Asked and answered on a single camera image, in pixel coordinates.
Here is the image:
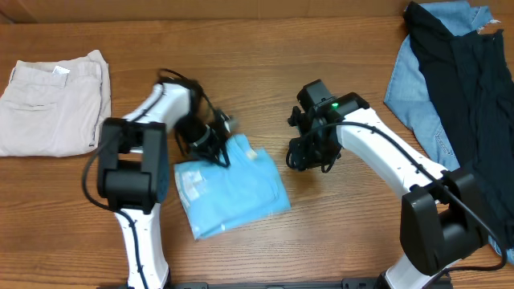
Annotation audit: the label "blue denim garment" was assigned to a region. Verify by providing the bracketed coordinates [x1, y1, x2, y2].
[384, 1, 513, 262]

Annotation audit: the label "light blue printed t-shirt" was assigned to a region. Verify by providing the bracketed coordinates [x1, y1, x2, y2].
[174, 134, 291, 239]

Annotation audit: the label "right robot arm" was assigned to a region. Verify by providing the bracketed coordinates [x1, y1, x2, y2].
[286, 79, 488, 288]

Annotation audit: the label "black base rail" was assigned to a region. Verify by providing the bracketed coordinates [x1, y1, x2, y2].
[98, 276, 454, 289]

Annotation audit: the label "folded beige trousers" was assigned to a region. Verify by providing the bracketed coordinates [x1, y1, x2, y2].
[1, 50, 112, 157]

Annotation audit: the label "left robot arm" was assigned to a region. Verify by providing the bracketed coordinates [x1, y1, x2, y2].
[92, 76, 230, 288]

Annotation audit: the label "black garment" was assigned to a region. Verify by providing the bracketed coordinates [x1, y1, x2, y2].
[403, 2, 513, 247]

